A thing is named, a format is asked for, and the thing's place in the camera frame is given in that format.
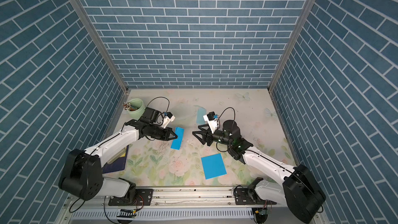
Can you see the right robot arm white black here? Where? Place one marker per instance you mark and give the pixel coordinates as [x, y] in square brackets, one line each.
[283, 174]

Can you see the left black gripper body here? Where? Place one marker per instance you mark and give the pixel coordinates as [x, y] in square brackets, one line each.
[157, 131]

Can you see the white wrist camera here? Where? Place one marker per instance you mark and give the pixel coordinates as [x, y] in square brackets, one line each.
[212, 120]
[167, 118]

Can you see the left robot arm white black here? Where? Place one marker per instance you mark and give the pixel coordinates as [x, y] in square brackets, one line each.
[82, 174]

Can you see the blue paper sheet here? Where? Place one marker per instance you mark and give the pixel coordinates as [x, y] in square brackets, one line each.
[213, 166]
[176, 143]

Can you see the green pencil cup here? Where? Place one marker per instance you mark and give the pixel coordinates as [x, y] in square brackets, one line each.
[140, 108]

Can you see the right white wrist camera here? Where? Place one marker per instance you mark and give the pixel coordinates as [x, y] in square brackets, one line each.
[212, 120]

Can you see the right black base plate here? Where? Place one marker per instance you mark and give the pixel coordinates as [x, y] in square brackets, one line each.
[243, 197]

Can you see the light blue square paper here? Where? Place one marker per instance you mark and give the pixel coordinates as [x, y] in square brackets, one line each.
[200, 115]

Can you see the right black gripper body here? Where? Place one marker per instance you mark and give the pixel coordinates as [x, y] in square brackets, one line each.
[221, 137]

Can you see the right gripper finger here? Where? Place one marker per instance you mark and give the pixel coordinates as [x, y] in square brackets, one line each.
[204, 129]
[203, 137]

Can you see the aluminium mounting rail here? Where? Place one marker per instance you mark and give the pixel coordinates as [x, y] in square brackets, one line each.
[199, 196]

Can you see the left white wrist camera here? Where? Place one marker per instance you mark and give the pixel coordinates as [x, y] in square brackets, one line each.
[167, 118]

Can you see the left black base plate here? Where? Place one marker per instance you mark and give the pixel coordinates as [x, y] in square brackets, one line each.
[141, 197]

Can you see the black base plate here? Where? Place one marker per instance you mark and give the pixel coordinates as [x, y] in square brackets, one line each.
[243, 197]
[141, 197]

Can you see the dark blue notebook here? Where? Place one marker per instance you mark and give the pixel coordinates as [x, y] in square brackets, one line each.
[118, 164]

